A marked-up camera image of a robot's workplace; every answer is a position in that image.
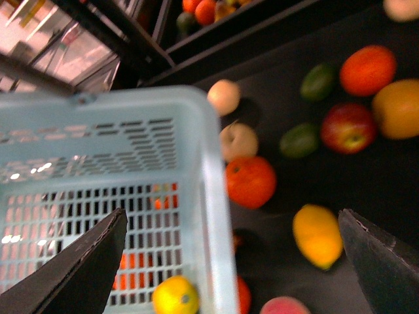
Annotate light blue shopping basket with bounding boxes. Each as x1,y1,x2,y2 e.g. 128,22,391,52
1,86,238,313

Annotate green lime rear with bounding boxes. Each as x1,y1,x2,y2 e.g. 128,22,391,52
300,63,337,102

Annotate orange tangerine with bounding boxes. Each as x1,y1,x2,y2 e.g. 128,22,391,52
152,275,200,314
237,276,251,314

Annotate yellow lemon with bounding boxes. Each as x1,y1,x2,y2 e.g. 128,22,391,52
292,204,344,271

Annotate white pear rear right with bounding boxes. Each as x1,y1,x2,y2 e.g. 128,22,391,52
383,0,418,22

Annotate small orange mandarin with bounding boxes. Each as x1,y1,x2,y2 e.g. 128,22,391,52
339,45,397,97

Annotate large orange centre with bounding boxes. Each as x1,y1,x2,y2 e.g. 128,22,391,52
225,156,277,209

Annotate red apple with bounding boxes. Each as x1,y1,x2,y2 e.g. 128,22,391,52
320,103,378,154

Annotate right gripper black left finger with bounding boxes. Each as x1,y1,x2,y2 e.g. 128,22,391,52
1,209,127,313

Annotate green lime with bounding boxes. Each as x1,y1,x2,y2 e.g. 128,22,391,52
279,123,320,159
300,63,337,102

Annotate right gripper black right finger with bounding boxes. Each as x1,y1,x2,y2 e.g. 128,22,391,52
338,209,418,313

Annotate white pear lying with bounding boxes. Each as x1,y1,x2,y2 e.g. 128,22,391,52
207,79,241,116

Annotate black shelf frame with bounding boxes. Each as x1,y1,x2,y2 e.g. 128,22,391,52
57,1,418,85

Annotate yellow orange fruit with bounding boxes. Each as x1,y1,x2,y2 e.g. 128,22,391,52
372,78,418,140

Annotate orange tangerine front right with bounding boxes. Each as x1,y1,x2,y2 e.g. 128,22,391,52
237,276,251,314

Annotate glass freezer chest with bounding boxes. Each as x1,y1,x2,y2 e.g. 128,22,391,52
1,1,120,92

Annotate orange tangerine front left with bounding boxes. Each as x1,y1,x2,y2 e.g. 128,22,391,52
152,275,200,314

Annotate red pomegranate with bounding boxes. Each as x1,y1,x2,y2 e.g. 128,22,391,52
259,296,311,314

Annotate white pear round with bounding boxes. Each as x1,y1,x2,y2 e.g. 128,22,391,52
219,122,259,163

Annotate green lime front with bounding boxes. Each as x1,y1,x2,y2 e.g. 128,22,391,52
279,123,320,159

